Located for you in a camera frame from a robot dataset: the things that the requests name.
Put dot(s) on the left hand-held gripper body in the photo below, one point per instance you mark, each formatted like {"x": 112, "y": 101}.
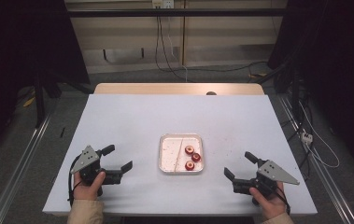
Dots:
{"x": 86, "y": 157}

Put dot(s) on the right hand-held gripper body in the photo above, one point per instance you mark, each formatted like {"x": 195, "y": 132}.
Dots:
{"x": 274, "y": 172}

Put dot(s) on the white square tray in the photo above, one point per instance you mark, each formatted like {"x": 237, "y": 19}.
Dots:
{"x": 168, "y": 155}

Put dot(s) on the halved red apple piece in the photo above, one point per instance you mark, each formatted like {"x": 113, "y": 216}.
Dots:
{"x": 189, "y": 150}

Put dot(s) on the thin bamboo skewer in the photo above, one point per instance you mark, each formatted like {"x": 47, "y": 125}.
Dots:
{"x": 178, "y": 155}

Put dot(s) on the person's right hand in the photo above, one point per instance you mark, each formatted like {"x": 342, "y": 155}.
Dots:
{"x": 269, "y": 205}

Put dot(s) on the person's left hand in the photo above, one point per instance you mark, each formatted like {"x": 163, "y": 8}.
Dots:
{"x": 86, "y": 191}

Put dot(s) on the black metal stand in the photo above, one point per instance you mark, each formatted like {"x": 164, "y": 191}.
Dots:
{"x": 39, "y": 96}

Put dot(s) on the light wooden table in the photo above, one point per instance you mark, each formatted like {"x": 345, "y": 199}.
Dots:
{"x": 165, "y": 88}

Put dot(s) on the black curtain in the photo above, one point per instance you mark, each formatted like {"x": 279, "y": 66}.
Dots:
{"x": 330, "y": 62}
{"x": 19, "y": 43}

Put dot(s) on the black horizontal metal bar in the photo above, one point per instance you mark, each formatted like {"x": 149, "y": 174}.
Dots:
{"x": 177, "y": 12}

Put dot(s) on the aluminium floor rail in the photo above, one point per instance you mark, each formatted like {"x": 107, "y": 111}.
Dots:
{"x": 324, "y": 174}
{"x": 16, "y": 174}

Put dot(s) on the white wall socket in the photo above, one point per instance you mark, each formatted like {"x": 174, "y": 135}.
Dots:
{"x": 162, "y": 3}

